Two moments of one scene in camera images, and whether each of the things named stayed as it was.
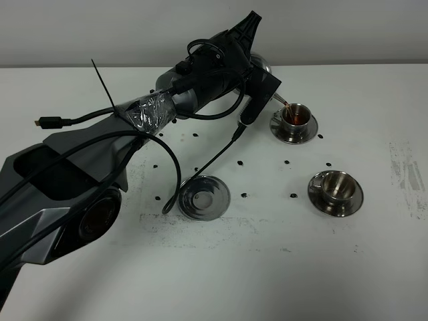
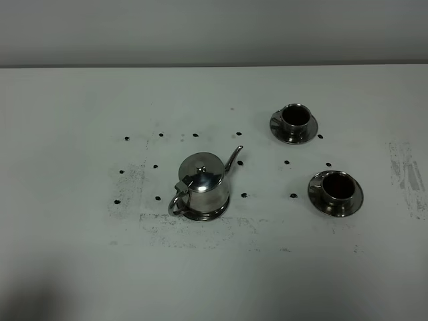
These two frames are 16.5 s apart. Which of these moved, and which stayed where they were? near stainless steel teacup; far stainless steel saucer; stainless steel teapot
Moved: stainless steel teapot
Stayed: far stainless steel saucer; near stainless steel teacup
